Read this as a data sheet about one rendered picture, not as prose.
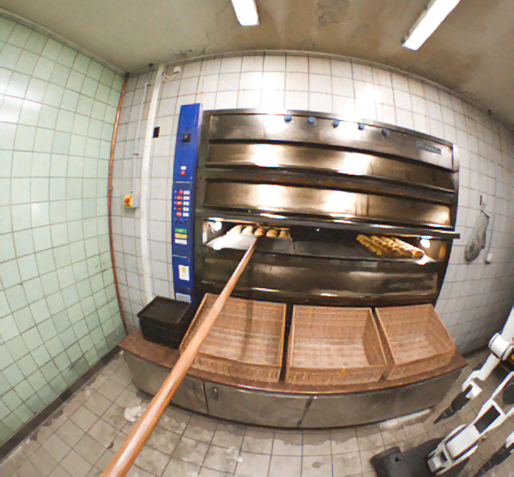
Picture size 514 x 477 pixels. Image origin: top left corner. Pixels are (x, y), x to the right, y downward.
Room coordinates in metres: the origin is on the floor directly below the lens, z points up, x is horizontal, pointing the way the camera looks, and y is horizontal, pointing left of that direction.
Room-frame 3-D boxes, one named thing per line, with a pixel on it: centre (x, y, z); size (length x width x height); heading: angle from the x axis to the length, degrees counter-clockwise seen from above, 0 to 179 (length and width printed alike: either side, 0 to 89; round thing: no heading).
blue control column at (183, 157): (2.29, 0.37, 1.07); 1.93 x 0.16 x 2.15; 172
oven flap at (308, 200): (1.23, -0.54, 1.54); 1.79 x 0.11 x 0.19; 82
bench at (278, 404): (0.96, -0.39, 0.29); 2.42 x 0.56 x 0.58; 82
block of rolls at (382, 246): (1.58, -1.18, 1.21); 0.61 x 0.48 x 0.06; 172
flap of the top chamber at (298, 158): (1.23, -0.54, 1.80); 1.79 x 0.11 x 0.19; 82
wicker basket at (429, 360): (0.88, -1.11, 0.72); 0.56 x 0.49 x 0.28; 84
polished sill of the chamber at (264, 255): (1.25, -0.55, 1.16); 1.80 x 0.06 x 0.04; 82
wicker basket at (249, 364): (1.04, 0.07, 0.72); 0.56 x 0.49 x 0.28; 83
